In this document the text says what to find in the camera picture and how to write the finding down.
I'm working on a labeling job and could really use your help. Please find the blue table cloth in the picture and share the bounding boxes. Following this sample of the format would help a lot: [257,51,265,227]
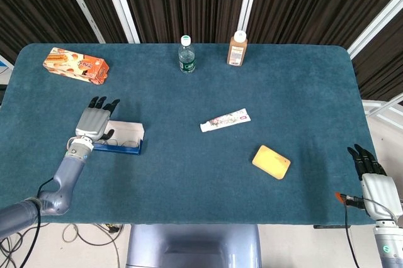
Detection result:
[0,43,377,226]

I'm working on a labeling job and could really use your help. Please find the yellow sponge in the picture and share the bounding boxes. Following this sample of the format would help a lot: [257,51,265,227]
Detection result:
[251,145,292,181]

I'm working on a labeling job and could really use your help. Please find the white metal frame bars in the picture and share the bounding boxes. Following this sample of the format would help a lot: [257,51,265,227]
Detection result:
[361,94,403,130]

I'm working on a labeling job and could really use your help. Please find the white floral toothpaste tube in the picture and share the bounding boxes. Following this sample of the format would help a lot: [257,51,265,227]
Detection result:
[200,108,252,133]

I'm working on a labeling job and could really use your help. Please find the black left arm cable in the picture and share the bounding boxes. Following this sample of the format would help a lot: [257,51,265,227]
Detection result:
[18,177,56,268]

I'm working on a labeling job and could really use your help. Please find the blue rectangular box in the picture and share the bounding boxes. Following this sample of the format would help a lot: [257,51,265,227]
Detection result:
[93,120,145,156]

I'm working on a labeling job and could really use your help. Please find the black floor cables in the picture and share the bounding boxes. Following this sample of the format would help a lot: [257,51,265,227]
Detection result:
[0,233,25,268]

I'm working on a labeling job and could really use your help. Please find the wide white frame post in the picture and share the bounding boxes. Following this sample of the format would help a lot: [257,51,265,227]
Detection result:
[99,0,141,44]

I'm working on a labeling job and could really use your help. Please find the white blue panel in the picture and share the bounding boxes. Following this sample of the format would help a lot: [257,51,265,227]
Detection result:
[0,55,15,77]

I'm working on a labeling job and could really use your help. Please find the thin white frame post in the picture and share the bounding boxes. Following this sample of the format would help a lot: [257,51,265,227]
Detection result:
[57,0,106,44]

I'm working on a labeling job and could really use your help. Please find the orange biscuit box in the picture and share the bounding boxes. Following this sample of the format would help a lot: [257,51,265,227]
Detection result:
[42,47,110,86]

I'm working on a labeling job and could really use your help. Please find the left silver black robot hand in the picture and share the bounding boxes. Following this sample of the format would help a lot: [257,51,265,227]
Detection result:
[75,96,121,142]

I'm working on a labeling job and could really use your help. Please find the black cable orange-tipped connector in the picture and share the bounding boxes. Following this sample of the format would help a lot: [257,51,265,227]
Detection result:
[334,191,366,268]

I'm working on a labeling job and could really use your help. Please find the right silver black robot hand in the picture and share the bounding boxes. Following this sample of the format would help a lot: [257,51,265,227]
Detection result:
[346,143,403,220]

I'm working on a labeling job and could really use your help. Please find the blue-grey robot torso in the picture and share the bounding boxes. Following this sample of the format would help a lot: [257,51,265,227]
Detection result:
[125,223,262,268]

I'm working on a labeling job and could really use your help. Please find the grey floor cable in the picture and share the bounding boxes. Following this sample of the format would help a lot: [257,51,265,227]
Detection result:
[62,223,122,268]

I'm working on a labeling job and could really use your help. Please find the clear water bottle green label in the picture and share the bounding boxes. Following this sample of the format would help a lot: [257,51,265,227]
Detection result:
[178,35,196,75]

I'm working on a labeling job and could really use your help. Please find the white slanted frame post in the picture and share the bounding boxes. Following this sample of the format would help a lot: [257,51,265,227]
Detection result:
[347,0,403,60]

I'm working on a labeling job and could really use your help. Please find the brown juice bottle white cap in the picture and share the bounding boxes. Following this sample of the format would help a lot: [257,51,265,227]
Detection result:
[227,30,248,67]

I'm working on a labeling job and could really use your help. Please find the metal frame eyeglasses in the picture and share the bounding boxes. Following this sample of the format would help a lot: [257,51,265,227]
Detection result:
[105,138,141,150]

